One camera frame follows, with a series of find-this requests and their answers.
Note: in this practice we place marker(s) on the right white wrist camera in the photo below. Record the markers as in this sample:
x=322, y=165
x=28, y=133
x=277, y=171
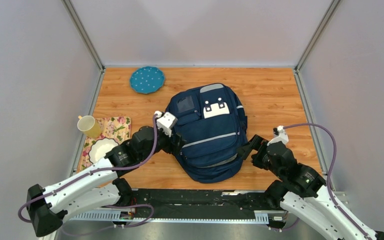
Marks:
x=279, y=135

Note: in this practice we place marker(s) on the yellow mug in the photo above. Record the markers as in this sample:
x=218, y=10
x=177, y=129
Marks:
x=89, y=126

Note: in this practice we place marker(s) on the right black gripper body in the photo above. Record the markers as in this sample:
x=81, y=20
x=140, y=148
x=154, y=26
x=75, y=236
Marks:
x=259, y=159

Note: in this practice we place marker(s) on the floral placemat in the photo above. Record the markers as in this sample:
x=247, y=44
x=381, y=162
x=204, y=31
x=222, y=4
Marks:
x=117, y=128

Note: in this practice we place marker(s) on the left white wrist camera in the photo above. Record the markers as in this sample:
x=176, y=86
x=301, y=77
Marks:
x=165, y=121

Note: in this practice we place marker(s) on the white scalloped bowl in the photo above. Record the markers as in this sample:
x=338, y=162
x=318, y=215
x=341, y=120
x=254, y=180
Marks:
x=100, y=148

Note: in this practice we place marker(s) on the teal polka dot plate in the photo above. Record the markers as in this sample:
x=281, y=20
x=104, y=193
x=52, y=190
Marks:
x=147, y=80

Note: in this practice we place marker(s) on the navy blue backpack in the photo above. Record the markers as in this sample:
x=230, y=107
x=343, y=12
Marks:
x=212, y=122

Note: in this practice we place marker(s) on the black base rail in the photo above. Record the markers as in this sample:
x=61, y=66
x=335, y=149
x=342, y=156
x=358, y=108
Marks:
x=187, y=204

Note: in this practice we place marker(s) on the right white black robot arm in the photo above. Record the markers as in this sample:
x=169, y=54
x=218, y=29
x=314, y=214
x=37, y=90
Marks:
x=302, y=191

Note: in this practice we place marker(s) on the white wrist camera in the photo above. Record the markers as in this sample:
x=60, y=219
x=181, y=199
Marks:
x=279, y=135
x=165, y=121

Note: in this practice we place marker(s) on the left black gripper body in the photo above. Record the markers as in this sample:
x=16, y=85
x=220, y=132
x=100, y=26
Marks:
x=165, y=143

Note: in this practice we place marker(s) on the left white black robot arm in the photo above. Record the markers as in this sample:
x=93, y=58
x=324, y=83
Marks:
x=99, y=185

